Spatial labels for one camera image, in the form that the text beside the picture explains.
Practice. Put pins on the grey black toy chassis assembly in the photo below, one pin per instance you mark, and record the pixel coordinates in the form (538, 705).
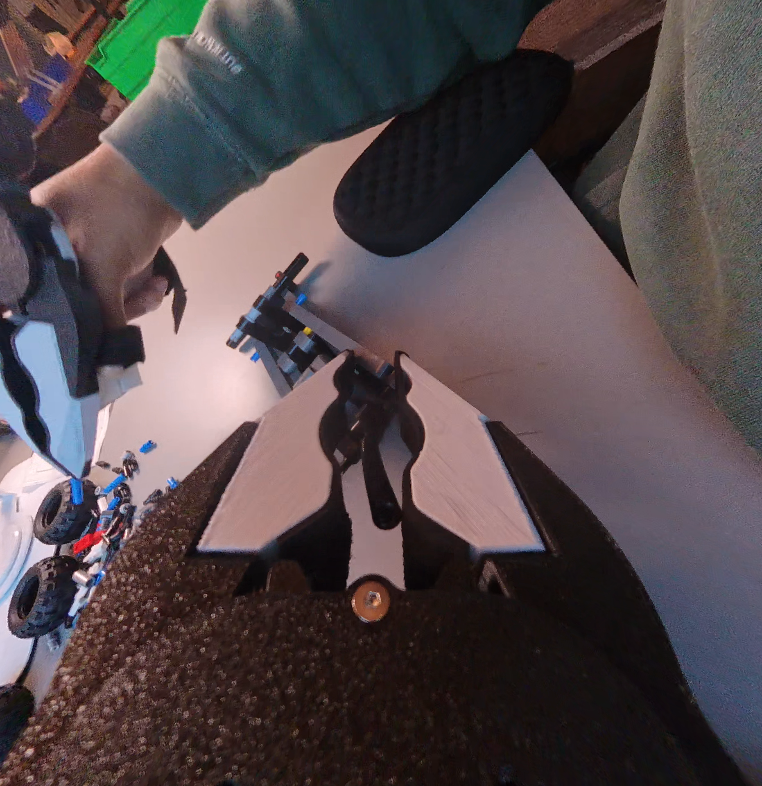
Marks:
(276, 319)

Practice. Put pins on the black toy tyre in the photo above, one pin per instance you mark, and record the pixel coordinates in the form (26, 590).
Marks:
(49, 608)
(58, 522)
(9, 724)

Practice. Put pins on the black textured chair cushion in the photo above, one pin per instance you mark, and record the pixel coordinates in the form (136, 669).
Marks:
(442, 166)

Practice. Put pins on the small green bin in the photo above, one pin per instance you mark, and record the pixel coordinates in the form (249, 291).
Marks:
(147, 37)

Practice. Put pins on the metal book stand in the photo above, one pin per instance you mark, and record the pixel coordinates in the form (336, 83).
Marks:
(6, 651)

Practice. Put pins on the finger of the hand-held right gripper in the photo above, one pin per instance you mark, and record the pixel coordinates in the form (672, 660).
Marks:
(64, 423)
(0, 387)

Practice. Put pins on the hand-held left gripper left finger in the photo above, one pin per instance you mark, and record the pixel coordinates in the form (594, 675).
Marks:
(276, 485)

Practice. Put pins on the blue toy pin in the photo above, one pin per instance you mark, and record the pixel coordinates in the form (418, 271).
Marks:
(78, 491)

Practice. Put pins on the grey desk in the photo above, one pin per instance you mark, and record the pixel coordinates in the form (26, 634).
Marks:
(479, 307)

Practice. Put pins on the pile of small toy parts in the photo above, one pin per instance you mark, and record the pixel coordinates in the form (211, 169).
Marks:
(110, 522)

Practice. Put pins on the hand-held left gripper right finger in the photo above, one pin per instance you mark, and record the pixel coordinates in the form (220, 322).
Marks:
(473, 485)

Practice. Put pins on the person's right hand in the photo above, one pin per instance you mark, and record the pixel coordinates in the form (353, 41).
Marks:
(110, 209)

